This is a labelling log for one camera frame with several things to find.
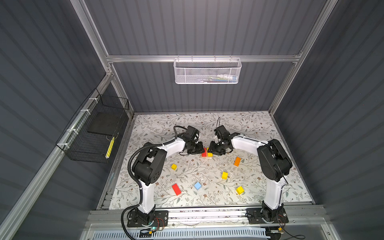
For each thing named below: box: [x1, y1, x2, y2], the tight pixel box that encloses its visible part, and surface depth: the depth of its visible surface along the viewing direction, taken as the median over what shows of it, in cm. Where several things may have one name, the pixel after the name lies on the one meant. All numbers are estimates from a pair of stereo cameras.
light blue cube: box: [194, 182, 202, 190], surface depth 84 cm
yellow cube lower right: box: [236, 186, 245, 195], surface depth 82 cm
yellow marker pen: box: [105, 136, 115, 159], surface depth 69 cm
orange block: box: [234, 156, 242, 167], surface depth 96 cm
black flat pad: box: [87, 112, 127, 136], surface depth 76 cm
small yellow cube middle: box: [221, 171, 229, 180], surface depth 88 cm
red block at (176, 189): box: [172, 183, 182, 196], surface depth 84 cm
